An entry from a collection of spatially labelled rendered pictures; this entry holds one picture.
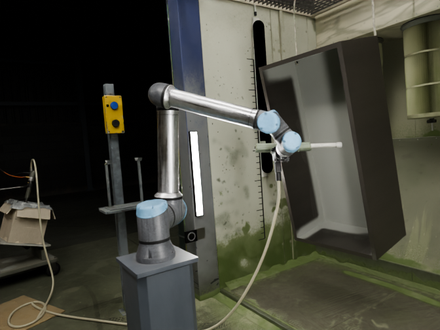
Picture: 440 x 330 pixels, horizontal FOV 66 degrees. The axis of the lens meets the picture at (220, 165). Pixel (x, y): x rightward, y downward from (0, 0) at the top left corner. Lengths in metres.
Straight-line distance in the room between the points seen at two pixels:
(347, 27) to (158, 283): 2.60
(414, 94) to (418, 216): 0.93
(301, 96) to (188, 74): 0.83
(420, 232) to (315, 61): 1.52
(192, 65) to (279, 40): 0.94
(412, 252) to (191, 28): 2.33
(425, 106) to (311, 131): 0.89
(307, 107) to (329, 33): 1.11
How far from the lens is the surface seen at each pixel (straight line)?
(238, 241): 2.82
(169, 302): 1.69
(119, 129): 2.46
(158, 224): 1.63
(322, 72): 2.39
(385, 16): 3.15
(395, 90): 3.51
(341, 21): 3.39
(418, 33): 3.04
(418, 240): 3.01
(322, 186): 2.61
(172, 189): 1.78
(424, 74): 3.01
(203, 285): 2.73
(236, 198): 2.74
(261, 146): 1.90
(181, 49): 2.59
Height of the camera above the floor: 1.17
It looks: 4 degrees down
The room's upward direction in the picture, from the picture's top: 4 degrees counter-clockwise
